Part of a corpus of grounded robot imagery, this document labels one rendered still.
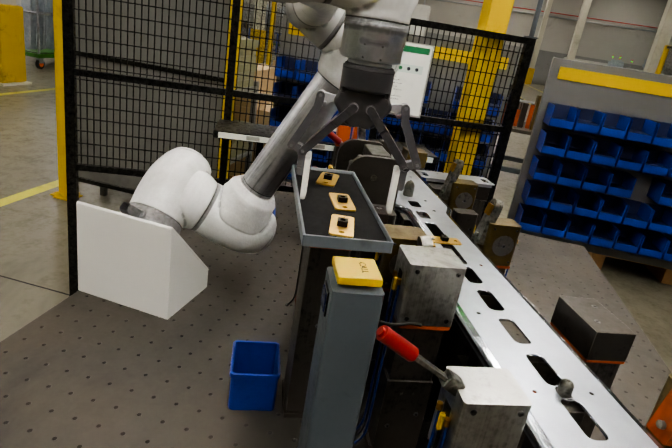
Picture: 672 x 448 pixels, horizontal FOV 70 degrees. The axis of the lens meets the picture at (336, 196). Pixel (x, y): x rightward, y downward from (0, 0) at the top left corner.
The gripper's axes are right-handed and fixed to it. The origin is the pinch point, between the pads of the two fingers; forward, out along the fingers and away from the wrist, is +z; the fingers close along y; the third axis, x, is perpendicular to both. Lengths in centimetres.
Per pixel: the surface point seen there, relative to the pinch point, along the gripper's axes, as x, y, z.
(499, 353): -3.8, 28.7, 21.1
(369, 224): 2.9, 4.5, 5.2
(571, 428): -18.4, 34.4, 21.2
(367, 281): -16.0, 4.0, 5.6
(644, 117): 224, 172, -4
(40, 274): 152, -149, 121
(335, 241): -6.1, -0.7, 5.2
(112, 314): 32, -52, 51
